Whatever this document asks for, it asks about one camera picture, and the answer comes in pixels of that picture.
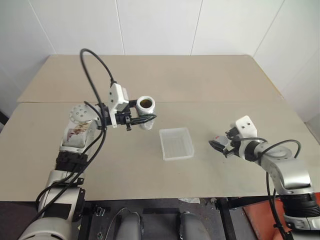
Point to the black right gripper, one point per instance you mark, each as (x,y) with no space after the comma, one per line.
(235,147)

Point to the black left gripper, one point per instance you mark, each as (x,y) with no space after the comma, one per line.
(125,117)

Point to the white jar lid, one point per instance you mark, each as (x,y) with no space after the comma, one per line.
(221,140)

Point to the white jar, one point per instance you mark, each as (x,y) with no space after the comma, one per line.
(147,110)

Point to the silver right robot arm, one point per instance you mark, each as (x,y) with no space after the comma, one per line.
(292,172)

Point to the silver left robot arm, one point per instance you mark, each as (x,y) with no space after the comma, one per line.
(75,140)

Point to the brown jar contents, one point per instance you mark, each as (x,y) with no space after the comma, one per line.
(146,102)

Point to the clear plastic box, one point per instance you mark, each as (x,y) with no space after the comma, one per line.
(176,145)

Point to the orange red pad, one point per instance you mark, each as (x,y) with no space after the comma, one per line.
(260,212)

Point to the dark grey rounded shape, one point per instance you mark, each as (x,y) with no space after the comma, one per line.
(191,226)
(130,225)

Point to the small black connector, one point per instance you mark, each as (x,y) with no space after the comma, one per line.
(100,211)

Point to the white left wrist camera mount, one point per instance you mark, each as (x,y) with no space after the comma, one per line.
(116,97)

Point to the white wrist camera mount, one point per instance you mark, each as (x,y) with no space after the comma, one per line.
(116,97)
(246,126)

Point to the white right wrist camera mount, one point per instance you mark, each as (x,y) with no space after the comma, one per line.
(246,126)

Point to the black metal frame bar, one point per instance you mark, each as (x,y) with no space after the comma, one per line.
(226,217)

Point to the black object at wall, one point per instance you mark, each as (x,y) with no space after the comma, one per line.
(2,117)

